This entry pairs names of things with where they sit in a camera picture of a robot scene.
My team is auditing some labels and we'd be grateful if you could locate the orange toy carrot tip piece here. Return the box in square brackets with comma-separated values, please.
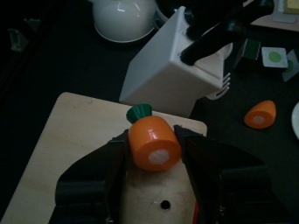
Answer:
[243, 100, 278, 130]

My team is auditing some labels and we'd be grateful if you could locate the white cube with green dot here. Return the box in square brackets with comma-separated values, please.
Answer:
[260, 46, 290, 69]

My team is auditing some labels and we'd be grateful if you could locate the white plate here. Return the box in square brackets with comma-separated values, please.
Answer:
[291, 101, 299, 140]

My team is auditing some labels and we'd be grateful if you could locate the black-handled toy knife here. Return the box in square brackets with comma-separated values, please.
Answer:
[179, 0, 276, 67]

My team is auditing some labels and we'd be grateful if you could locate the dark green toy block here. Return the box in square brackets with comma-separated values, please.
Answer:
[242, 38, 262, 61]

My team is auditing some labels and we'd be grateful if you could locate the white knife holder block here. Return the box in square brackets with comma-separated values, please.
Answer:
[118, 5, 234, 119]

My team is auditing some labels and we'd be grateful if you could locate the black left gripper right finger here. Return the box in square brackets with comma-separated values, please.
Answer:
[172, 124, 299, 224]

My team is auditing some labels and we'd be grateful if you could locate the orange toy carrot top piece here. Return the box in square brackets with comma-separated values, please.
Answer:
[126, 103, 183, 172]

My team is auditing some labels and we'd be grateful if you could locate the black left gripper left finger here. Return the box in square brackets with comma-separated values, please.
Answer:
[48, 129, 130, 224]

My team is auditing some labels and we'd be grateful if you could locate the wooden cutting board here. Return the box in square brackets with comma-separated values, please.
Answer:
[0, 92, 208, 224]

